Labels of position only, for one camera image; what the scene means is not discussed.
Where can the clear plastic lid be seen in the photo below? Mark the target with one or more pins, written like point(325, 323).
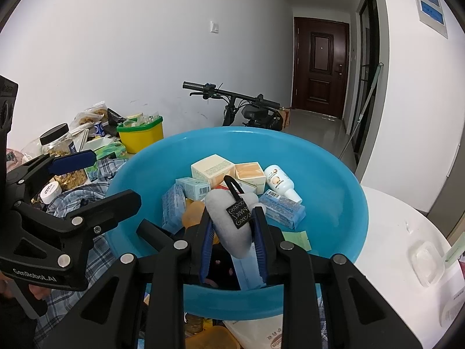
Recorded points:
point(427, 264)

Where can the black bicycle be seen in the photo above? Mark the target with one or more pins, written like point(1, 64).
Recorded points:
point(257, 111)

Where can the dark brown door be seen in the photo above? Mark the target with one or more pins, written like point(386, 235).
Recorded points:
point(320, 75)

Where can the person's left hand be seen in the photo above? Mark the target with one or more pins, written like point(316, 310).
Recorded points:
point(8, 291)

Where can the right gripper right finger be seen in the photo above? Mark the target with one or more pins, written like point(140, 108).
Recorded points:
point(327, 302)

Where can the wall electrical panel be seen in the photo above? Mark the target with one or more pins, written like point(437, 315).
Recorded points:
point(431, 14)

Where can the blue tablet blister box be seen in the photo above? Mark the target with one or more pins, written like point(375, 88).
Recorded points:
point(282, 210)

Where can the amber soap case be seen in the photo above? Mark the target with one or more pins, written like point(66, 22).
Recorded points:
point(216, 337)
point(193, 214)

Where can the small green spray bottle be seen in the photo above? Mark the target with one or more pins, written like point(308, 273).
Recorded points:
point(455, 252)

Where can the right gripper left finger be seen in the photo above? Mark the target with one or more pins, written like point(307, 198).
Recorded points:
point(140, 295)

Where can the green tissue box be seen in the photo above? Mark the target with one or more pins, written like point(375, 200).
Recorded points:
point(107, 148)

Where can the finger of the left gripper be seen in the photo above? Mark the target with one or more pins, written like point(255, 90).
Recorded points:
point(26, 181)
point(38, 234)

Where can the mop handle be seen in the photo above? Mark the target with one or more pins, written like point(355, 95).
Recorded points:
point(363, 110)

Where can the small white lotion bottle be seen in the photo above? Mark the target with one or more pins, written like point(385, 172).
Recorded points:
point(281, 183)

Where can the cream square box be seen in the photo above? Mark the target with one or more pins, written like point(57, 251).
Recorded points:
point(212, 170)

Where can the grey plush pouch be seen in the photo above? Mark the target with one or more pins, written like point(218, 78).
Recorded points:
point(230, 210)

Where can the yellow tub green lid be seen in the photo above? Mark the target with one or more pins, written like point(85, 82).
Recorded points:
point(140, 132)

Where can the small white capped jar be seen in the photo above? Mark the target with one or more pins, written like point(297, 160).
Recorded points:
point(50, 192)

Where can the light blue Babycare box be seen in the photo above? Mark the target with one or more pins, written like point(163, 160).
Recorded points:
point(247, 272)

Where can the white light switch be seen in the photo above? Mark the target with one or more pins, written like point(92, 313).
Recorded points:
point(214, 27)

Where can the orange white box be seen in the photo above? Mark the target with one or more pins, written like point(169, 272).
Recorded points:
point(252, 173)

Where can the snack bags pile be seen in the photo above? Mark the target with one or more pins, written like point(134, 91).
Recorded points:
point(82, 129)

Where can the small light blue box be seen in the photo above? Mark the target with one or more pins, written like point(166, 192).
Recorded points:
point(194, 189)

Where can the white tissue pack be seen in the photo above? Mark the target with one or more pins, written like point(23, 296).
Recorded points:
point(263, 333)

